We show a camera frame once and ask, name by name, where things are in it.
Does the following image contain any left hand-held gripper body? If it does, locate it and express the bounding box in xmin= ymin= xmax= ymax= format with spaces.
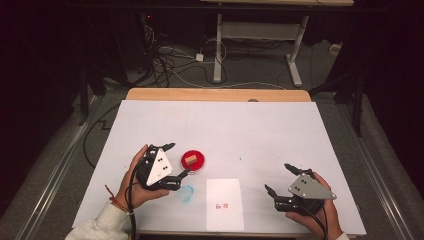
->
xmin=134 ymin=143 xmax=183 ymax=192

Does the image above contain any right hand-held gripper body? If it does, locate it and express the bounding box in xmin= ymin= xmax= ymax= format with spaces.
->
xmin=273 ymin=168 xmax=338 ymax=216

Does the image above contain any red round ink pad dish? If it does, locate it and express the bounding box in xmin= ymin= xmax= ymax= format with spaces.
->
xmin=180 ymin=149 xmax=206 ymax=173

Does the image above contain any person's right hand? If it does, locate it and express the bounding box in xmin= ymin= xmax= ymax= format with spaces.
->
xmin=285 ymin=171 xmax=344 ymax=240

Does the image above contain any person's left hand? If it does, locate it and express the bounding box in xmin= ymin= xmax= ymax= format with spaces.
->
xmin=114 ymin=143 xmax=170 ymax=210

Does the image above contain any white paper sheet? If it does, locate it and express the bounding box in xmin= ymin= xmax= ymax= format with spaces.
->
xmin=205 ymin=178 xmax=245 ymax=232

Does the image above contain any white board table cover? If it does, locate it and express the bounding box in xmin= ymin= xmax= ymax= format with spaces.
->
xmin=71 ymin=99 xmax=368 ymax=237

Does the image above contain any wooden table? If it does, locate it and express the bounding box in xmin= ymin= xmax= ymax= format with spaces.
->
xmin=111 ymin=87 xmax=363 ymax=240

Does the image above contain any black stand leg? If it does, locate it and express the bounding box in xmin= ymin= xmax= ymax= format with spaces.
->
xmin=78 ymin=66 xmax=91 ymax=127
xmin=353 ymin=76 xmax=364 ymax=138

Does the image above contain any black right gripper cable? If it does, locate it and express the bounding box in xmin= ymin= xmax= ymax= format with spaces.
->
xmin=299 ymin=202 xmax=330 ymax=240

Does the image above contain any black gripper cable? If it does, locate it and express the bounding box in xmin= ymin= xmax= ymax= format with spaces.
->
xmin=299 ymin=202 xmax=330 ymax=240
xmin=127 ymin=159 xmax=149 ymax=240

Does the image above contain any red string bracelet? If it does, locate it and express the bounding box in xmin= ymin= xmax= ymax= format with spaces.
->
xmin=104 ymin=184 xmax=132 ymax=215

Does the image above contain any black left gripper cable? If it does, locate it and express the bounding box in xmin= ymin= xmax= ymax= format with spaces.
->
xmin=127 ymin=159 xmax=149 ymax=240

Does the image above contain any metal floor rail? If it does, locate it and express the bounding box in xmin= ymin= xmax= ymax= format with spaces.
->
xmin=14 ymin=94 xmax=104 ymax=240
xmin=333 ymin=103 xmax=416 ymax=240

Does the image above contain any tangle of black floor cables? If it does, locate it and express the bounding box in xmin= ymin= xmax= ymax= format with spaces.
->
xmin=139 ymin=23 xmax=228 ymax=88

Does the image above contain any black floor cable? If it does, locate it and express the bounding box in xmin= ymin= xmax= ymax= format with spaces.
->
xmin=82 ymin=104 xmax=121 ymax=169

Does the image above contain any white floor cable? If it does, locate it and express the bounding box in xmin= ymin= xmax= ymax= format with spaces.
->
xmin=166 ymin=64 xmax=288 ymax=91

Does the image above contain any white metal desk frame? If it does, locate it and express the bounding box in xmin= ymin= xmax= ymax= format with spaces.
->
xmin=199 ymin=0 xmax=355 ymax=88

